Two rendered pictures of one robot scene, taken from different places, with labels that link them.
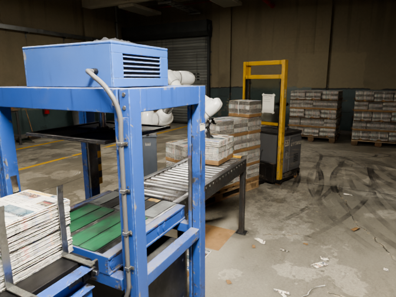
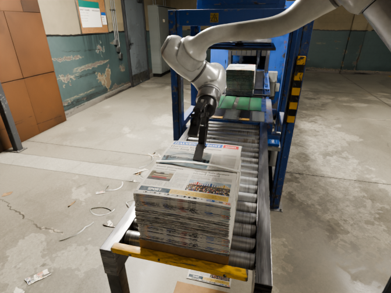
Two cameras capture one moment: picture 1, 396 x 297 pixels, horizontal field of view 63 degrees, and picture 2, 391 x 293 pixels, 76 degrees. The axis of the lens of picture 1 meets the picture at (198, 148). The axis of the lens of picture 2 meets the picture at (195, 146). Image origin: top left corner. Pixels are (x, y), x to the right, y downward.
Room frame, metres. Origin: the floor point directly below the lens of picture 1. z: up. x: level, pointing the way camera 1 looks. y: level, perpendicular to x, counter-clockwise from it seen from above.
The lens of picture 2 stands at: (3.79, -0.32, 1.46)
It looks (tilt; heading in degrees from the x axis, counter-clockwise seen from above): 26 degrees down; 166
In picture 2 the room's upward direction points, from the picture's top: straight up
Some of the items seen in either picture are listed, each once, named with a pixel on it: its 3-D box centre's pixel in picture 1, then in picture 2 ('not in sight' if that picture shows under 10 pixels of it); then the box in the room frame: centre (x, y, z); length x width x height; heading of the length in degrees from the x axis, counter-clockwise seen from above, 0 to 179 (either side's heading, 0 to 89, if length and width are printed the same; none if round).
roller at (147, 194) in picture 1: (151, 195); (228, 125); (2.16, 0.33, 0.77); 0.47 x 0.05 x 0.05; 62
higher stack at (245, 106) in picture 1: (244, 144); not in sight; (4.63, -0.68, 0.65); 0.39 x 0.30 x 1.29; 43
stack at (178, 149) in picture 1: (208, 168); not in sight; (4.14, -0.15, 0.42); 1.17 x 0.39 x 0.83; 133
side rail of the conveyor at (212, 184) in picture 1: (217, 182); (171, 164); (2.57, -0.16, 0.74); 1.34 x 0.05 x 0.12; 152
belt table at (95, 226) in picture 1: (109, 222); (234, 111); (1.78, 0.53, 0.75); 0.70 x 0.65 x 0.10; 152
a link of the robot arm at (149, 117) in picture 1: (147, 118); not in sight; (3.49, 0.55, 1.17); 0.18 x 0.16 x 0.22; 129
